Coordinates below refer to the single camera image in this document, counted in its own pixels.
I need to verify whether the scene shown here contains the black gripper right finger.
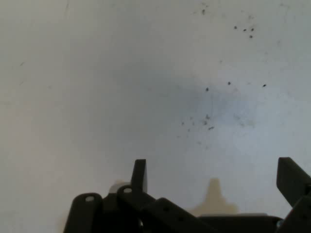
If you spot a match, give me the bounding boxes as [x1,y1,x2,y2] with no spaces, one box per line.
[276,157,311,233]

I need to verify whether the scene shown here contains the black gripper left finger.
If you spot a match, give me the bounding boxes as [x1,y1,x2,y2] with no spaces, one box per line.
[64,159,219,233]

